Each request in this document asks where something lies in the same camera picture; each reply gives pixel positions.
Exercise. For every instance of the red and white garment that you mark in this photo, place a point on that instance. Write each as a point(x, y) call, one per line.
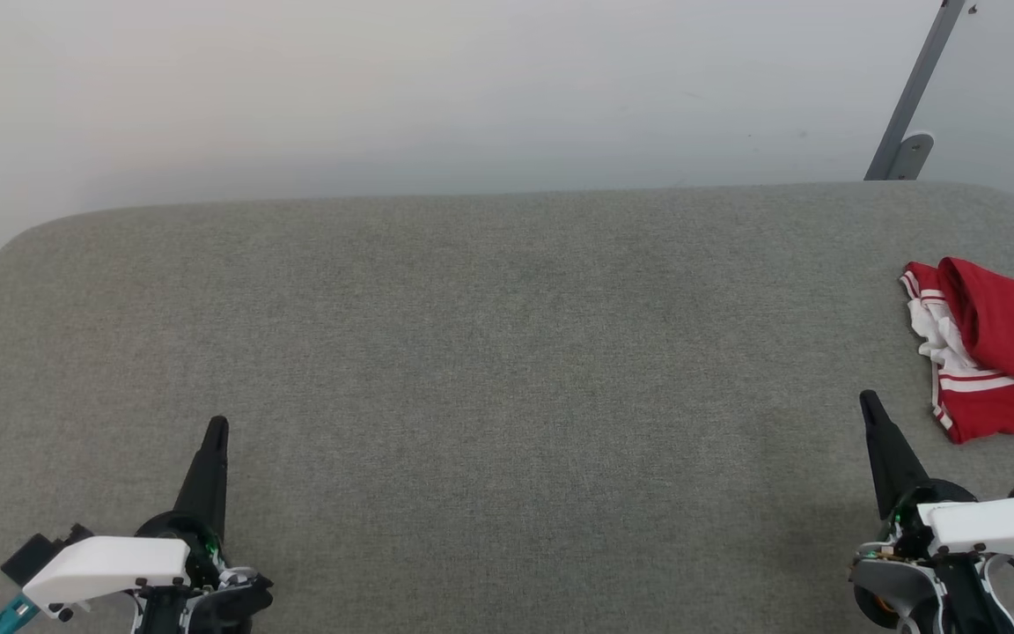
point(1009, 335)

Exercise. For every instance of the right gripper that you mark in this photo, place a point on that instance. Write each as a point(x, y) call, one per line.
point(956, 599)

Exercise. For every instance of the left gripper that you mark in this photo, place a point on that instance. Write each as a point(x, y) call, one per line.
point(208, 603)

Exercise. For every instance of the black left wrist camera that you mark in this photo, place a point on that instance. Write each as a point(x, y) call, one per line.
point(27, 555)

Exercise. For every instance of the rounded post base bracket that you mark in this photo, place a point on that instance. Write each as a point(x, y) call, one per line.
point(912, 154)

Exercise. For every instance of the grey metal post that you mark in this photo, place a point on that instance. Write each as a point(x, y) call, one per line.
point(916, 88)

